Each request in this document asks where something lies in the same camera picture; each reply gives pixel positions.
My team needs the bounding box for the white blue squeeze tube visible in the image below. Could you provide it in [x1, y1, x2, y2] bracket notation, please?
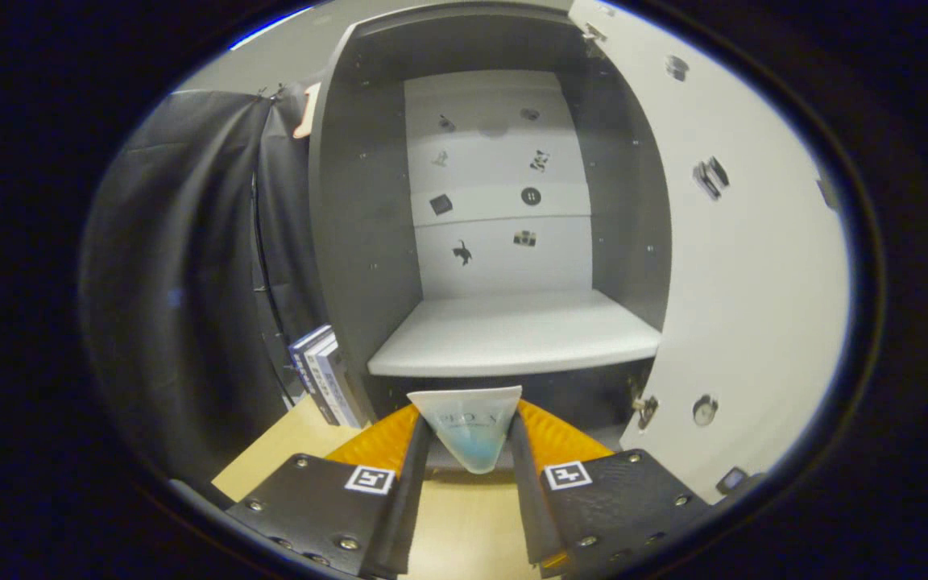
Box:
[408, 385, 524, 474]

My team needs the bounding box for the grey cabinet body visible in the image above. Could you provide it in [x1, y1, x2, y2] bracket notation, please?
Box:
[309, 0, 673, 452]

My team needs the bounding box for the black backdrop cloth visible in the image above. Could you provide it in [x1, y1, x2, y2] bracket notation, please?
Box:
[81, 89, 328, 484]

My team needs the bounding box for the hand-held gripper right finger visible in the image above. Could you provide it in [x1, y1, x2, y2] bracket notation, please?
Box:
[508, 400, 711, 579]

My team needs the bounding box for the white spine book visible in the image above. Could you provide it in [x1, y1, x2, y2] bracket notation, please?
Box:
[315, 342, 367, 429]
[303, 334, 346, 428]

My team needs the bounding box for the white cabinet door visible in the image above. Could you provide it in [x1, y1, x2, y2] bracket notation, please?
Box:
[569, 0, 850, 504]

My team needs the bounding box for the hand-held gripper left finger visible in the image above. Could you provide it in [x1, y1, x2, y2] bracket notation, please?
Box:
[226, 403, 435, 579]

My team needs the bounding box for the white cabinet shelf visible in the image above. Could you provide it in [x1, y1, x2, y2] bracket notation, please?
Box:
[367, 290, 663, 378]

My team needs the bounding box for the purple spine book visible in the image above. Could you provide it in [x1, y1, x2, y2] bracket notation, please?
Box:
[288, 325, 334, 424]

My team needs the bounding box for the thin black hanging cable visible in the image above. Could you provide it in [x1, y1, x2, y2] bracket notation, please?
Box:
[251, 173, 296, 408]

